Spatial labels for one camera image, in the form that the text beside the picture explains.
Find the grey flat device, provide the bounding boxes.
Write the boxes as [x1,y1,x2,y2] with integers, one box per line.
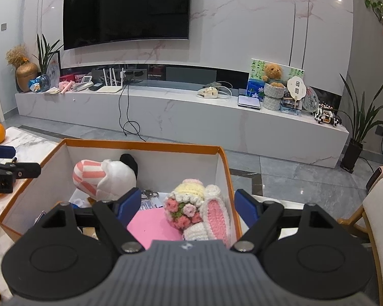
[237,95,262,110]

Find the orange cardboard box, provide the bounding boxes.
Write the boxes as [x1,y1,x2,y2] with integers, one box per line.
[0,138,243,252]

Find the gold vase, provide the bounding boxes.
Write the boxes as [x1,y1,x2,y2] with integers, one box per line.
[15,62,39,92]

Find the black television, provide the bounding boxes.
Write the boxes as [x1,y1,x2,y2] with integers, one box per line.
[63,0,191,51]

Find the white knitted basket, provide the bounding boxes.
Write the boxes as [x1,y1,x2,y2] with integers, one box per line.
[262,96,282,111]
[263,82,286,99]

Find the crocheted bunny with flowers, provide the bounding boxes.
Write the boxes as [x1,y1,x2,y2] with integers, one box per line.
[163,179,233,246]

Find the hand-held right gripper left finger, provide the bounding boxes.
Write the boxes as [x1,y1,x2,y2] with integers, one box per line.
[29,187,144,253]

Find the blue snack packet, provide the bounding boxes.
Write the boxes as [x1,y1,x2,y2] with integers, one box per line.
[28,76,45,93]

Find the black cable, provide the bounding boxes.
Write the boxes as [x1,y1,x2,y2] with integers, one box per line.
[119,84,147,142]

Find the hanging green vine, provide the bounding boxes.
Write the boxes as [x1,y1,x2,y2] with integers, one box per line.
[361,0,383,42]

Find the brown teddy bear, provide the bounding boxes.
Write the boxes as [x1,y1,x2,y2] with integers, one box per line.
[262,64,283,83]

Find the dried yellow flowers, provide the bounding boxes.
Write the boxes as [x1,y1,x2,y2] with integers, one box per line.
[6,44,29,67]

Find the pink paper sheet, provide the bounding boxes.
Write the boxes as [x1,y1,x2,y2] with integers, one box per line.
[127,209,184,241]

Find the panda plush pink stripes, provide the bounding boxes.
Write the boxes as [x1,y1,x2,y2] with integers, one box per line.
[72,154,139,202]

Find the green leafy plant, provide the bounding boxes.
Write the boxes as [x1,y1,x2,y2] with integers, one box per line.
[33,33,63,77]

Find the round patterned fan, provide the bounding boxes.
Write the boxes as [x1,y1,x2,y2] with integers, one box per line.
[303,86,320,113]

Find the black picture frame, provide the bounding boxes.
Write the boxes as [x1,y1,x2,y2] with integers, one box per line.
[46,50,62,86]

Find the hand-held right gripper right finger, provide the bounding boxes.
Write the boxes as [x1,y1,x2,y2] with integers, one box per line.
[231,189,345,253]

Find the white router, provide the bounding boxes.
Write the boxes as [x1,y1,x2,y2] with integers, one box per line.
[97,67,126,94]

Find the white paper hand fan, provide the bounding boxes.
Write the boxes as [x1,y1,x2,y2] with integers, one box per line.
[286,76,307,110]

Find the white marble tv cabinet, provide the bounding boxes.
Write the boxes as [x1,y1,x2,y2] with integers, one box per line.
[14,86,350,169]

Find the potted plant black pot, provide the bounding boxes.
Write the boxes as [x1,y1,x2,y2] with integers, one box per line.
[338,73,383,174]

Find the white screen device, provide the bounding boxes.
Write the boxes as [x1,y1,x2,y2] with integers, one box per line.
[73,75,94,91]

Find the checkered toy car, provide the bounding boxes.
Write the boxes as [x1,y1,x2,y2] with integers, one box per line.
[313,102,343,126]

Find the white power strip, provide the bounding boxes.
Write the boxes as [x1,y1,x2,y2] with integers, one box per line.
[197,81,233,99]

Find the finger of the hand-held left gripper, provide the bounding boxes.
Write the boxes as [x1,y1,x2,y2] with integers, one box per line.
[0,162,41,180]
[0,145,18,161]

